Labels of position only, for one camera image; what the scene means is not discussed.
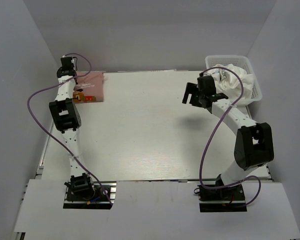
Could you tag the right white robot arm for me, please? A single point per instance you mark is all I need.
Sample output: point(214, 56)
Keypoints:
point(253, 146)

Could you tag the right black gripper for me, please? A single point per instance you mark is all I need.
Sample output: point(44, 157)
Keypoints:
point(191, 88)

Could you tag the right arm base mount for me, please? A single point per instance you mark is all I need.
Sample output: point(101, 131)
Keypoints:
point(225, 200)

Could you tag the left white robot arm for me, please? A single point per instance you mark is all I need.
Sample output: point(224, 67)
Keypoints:
point(67, 121)

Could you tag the white printed t shirt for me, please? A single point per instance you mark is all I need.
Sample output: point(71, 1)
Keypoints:
point(227, 83)

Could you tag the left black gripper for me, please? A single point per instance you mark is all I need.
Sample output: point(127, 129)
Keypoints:
point(60, 70)

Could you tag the pink t shirt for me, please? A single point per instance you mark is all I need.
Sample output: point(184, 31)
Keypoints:
point(89, 89)

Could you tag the white plastic basket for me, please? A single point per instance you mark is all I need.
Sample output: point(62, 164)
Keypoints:
point(222, 67)

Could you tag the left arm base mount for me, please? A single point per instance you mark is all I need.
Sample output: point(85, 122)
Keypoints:
point(83, 193)

